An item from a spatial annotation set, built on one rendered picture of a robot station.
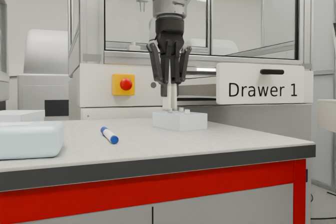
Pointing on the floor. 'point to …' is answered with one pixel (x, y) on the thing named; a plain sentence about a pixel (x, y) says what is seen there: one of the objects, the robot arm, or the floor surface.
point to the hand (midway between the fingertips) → (169, 97)
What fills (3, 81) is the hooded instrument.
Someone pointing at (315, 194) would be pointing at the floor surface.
